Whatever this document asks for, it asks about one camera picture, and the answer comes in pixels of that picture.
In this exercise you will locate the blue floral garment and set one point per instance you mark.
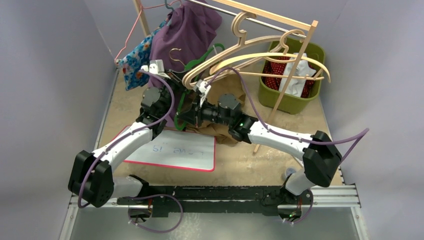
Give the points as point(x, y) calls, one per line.
point(132, 63)

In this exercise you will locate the white garment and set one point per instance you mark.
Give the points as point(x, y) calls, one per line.
point(296, 85)

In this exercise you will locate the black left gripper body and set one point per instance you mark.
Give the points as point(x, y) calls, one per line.
point(174, 84)

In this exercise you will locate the purple garment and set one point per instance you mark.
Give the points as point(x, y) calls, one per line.
point(191, 30)

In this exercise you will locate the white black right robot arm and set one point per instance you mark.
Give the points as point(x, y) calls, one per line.
point(319, 155)

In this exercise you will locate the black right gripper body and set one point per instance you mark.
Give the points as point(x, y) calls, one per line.
point(187, 114)

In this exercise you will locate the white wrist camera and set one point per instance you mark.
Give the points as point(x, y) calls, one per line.
point(155, 67)
point(202, 88)

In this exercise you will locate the green plastic bin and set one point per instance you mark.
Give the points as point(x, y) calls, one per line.
point(289, 103)

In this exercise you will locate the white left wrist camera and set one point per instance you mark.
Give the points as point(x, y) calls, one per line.
point(155, 67)

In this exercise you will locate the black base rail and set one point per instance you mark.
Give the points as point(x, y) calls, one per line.
point(268, 200)

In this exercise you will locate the beige plastic hanger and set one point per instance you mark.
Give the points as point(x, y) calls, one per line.
point(277, 57)

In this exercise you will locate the red polka dot skirt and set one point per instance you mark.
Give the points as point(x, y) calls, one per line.
point(271, 82)

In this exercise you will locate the green plastic hanger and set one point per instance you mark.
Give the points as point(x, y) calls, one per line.
point(190, 65)

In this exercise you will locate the small blue round lid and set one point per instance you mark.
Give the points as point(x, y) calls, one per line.
point(289, 171)

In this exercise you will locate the pink-framed whiteboard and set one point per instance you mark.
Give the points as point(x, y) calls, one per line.
point(178, 150)

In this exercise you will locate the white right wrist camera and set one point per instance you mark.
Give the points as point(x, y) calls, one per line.
point(202, 88)

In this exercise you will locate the tan garment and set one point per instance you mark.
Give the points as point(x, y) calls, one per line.
point(230, 84)

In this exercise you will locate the pink wire hanger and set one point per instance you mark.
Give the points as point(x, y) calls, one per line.
point(142, 21)

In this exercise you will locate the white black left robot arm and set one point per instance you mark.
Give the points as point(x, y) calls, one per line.
point(92, 177)

